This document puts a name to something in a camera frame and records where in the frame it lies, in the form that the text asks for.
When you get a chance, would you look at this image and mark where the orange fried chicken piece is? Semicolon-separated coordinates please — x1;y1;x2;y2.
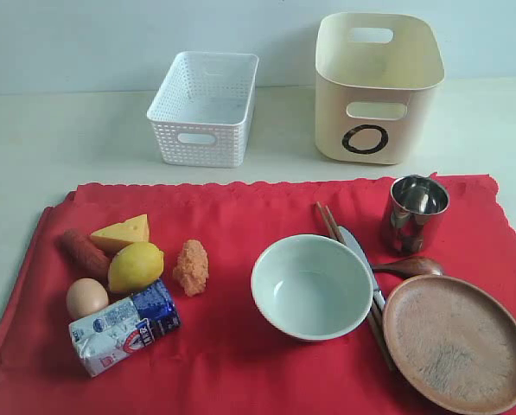
173;239;209;297

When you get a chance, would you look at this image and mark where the brown wooden plate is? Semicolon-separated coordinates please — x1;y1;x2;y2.
383;275;516;414

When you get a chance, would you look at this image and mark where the dark wooden spoon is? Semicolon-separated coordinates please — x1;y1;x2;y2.
371;256;444;279

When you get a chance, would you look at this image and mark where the cream plastic bin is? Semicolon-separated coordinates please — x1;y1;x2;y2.
315;12;445;165

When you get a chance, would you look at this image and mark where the yellow cheese wedge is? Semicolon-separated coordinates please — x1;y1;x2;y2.
89;214;150;254

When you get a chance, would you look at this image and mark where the silver table knife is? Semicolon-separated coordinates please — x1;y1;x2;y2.
338;226;385;312

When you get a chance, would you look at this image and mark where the stainless steel cup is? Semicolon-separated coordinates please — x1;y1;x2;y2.
380;175;450;255

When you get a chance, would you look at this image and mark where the white perforated plastic basket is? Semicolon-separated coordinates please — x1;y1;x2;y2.
146;51;259;168

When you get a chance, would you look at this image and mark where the left wooden chopstick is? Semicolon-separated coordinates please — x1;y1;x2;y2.
314;201;393;374

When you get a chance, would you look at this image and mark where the blue white milk carton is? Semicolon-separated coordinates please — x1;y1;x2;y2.
68;279;181;377

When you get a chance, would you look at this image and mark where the white ceramic bowl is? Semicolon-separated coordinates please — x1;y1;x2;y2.
251;234;373;342

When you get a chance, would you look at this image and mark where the right wooden chopstick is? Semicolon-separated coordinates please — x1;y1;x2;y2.
322;204;398;372

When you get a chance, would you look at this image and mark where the yellow lemon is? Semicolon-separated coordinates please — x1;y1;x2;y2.
107;242;164;294

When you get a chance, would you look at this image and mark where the red sausage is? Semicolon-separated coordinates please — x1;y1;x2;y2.
60;229;111;281

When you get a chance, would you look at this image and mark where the wooden chopstick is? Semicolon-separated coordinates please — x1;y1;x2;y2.
322;204;398;372
314;201;393;374

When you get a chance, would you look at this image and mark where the red table cloth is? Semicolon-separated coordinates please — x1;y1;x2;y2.
0;172;516;415

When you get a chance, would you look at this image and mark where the brown egg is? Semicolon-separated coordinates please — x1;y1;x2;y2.
66;278;109;320

